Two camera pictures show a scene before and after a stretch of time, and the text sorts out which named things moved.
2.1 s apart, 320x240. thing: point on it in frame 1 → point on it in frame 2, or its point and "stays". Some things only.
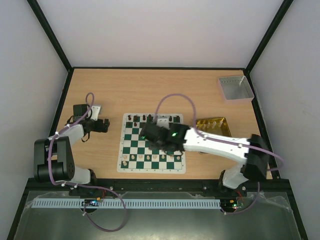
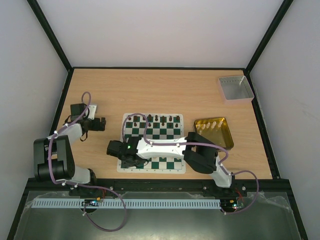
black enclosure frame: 225,183 stays
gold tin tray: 216,125 stays
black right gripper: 149,133 → 130,161
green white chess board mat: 134,155 stays
